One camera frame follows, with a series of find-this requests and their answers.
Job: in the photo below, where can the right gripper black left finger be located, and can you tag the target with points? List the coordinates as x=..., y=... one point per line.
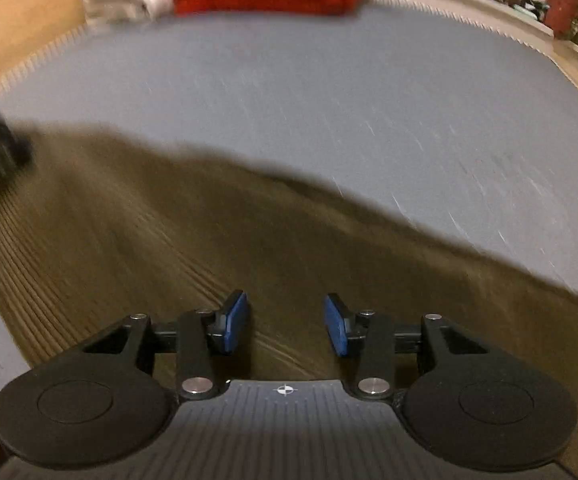
x=113, y=394

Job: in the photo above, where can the brown corduroy pants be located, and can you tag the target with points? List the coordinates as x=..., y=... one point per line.
x=96, y=227

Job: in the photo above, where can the panda plush toy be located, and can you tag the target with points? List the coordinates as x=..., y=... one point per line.
x=536, y=8

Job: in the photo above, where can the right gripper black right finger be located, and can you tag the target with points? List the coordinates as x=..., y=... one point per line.
x=460, y=398

